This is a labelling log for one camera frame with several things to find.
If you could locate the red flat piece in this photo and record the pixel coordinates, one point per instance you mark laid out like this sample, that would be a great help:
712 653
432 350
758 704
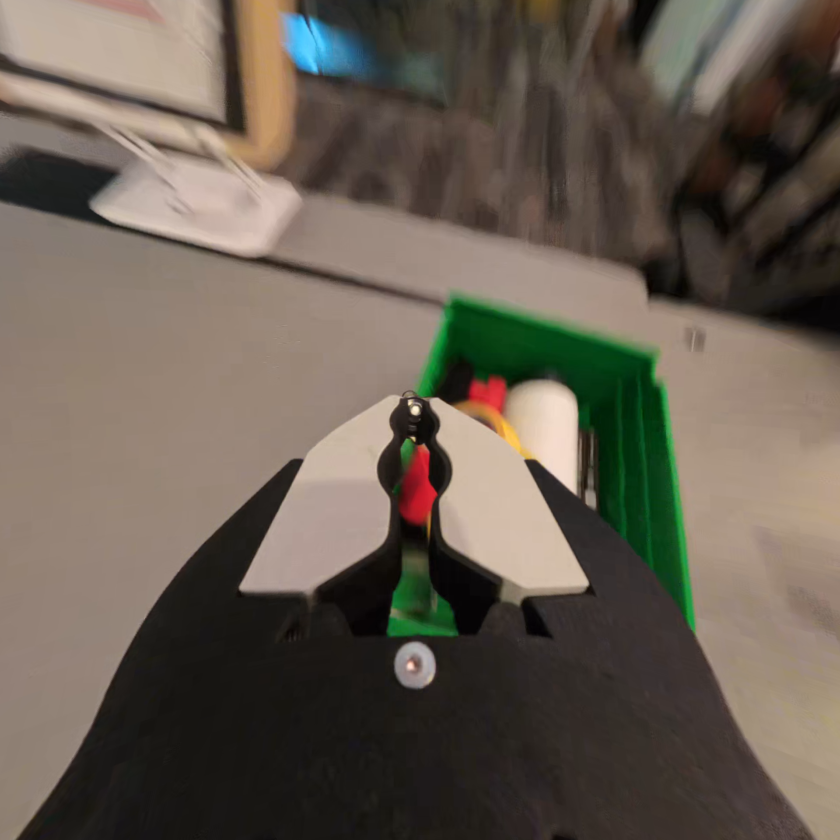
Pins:
415 492

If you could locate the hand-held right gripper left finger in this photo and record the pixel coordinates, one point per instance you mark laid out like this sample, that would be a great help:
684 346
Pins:
328 525

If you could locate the black knob screw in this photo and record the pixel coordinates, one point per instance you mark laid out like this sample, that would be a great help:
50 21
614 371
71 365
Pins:
413 420

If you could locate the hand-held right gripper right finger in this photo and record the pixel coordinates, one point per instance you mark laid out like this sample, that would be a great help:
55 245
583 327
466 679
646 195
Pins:
505 525

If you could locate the black block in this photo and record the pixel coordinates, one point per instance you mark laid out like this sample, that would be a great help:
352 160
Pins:
453 384

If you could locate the black remote control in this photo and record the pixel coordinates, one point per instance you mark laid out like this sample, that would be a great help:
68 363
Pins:
589 466

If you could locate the white instruction sheet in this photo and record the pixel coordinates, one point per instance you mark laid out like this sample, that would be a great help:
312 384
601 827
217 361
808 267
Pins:
98 52

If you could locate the clear plastic wrapper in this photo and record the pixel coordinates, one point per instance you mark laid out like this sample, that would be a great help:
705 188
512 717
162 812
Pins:
417 577

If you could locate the white bottle black cap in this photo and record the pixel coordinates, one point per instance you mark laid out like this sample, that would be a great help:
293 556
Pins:
541 426

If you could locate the green plastic bin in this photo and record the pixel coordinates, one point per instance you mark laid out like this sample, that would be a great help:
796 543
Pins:
643 459

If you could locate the grey desk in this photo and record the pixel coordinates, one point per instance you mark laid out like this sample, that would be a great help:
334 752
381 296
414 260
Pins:
164 394

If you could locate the red plastic block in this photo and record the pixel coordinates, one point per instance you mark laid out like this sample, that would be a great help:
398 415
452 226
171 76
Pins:
489 394

